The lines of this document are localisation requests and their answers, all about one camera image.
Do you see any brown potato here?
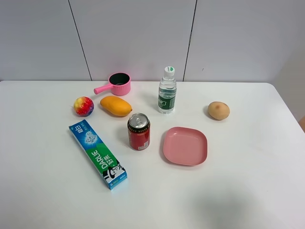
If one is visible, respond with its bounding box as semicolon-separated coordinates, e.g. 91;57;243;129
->
208;101;230;121

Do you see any multicolour dimpled ball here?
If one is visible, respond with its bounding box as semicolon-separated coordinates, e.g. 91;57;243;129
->
73;96;94;117

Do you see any green blue toothpaste box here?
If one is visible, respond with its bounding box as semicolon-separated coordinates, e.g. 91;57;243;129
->
69;119;127;190

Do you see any pink square plate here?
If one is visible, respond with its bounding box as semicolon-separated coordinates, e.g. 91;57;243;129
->
163;127;208;166

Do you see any clear water bottle green label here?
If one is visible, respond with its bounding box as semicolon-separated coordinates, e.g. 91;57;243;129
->
158;66;177;114

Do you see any yellow mango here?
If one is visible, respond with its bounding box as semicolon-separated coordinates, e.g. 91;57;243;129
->
100;96;132;117

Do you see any pink toy saucepan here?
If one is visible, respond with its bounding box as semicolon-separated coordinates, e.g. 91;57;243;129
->
93;73;131;96

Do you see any red soda can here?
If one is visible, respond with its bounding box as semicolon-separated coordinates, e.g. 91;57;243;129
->
127;113;151;151

